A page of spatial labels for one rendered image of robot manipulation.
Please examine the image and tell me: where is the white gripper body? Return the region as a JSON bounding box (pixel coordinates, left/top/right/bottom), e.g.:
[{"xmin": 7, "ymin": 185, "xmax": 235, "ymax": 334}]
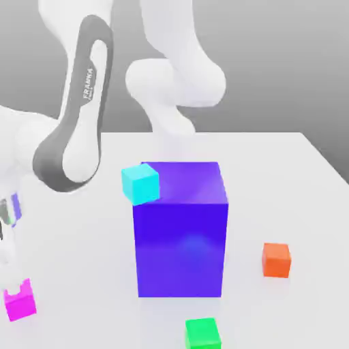
[{"xmin": 0, "ymin": 219, "xmax": 19, "ymax": 269}]

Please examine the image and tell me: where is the small magenta cube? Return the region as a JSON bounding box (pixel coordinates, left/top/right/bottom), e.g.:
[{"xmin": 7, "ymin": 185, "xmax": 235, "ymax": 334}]
[{"xmin": 3, "ymin": 277, "xmax": 37, "ymax": 322}]

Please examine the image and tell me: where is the small cyan cube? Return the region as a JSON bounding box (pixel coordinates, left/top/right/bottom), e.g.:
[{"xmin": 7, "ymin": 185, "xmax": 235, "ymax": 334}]
[{"xmin": 121, "ymin": 162, "xmax": 161, "ymax": 206}]

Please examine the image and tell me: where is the small green cube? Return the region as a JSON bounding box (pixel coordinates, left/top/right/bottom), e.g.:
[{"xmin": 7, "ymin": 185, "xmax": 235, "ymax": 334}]
[{"xmin": 185, "ymin": 317, "xmax": 222, "ymax": 349}]

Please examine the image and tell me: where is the small orange cube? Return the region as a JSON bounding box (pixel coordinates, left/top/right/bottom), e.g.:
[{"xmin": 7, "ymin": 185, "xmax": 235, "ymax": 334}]
[{"xmin": 262, "ymin": 242, "xmax": 292, "ymax": 279}]

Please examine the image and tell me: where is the large blue box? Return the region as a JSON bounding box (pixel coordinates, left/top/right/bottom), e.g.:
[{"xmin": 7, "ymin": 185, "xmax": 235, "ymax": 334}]
[{"xmin": 132, "ymin": 161, "xmax": 229, "ymax": 299}]

